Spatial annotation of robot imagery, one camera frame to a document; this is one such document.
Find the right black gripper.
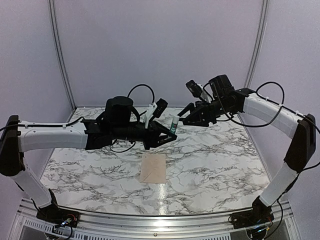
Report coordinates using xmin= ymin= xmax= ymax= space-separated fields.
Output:
xmin=177 ymin=96 xmax=235 ymax=127

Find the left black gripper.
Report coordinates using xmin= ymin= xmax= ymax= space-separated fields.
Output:
xmin=112 ymin=120 xmax=177 ymax=150

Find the small green white sticker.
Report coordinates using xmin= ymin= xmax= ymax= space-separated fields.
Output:
xmin=169 ymin=115 xmax=180 ymax=134

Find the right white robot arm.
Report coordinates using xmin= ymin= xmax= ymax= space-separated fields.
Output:
xmin=179 ymin=74 xmax=320 ymax=224

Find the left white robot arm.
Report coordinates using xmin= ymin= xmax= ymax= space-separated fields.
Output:
xmin=0 ymin=96 xmax=177 ymax=223

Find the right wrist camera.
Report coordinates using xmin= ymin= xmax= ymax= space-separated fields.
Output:
xmin=185 ymin=79 xmax=210 ymax=103

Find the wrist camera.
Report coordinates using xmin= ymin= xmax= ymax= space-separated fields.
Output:
xmin=185 ymin=79 xmax=210 ymax=103
xmin=143 ymin=98 xmax=168 ymax=129

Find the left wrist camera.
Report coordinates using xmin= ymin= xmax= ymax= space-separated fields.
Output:
xmin=143 ymin=98 xmax=168 ymax=129

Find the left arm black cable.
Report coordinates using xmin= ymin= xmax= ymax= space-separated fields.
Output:
xmin=0 ymin=83 xmax=156 ymax=154

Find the aluminium front rail frame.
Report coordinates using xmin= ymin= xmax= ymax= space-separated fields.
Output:
xmin=7 ymin=198 xmax=301 ymax=240

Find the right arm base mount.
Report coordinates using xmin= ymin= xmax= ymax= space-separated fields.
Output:
xmin=228 ymin=196 xmax=275 ymax=229

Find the right aluminium corner post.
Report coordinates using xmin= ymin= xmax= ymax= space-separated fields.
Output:
xmin=244 ymin=0 xmax=270 ymax=88

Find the aluminium corner post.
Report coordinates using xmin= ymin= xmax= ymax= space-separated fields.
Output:
xmin=244 ymin=0 xmax=270 ymax=88
xmin=47 ymin=0 xmax=77 ymax=111

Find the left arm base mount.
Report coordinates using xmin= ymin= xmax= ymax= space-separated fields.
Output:
xmin=36 ymin=189 xmax=80 ymax=228

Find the left aluminium corner post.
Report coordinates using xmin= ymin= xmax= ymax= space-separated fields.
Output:
xmin=47 ymin=0 xmax=77 ymax=111

